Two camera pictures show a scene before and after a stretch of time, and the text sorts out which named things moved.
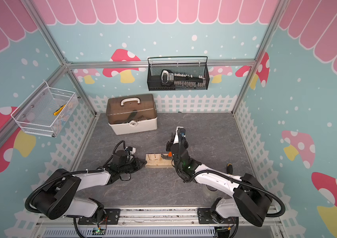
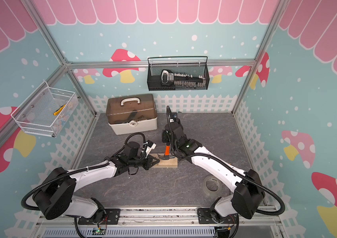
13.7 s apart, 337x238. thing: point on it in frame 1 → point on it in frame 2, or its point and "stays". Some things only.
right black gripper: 171,144 → 164,137
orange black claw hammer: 169,156 stays
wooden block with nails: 155,160 stays
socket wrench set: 169,80 stays
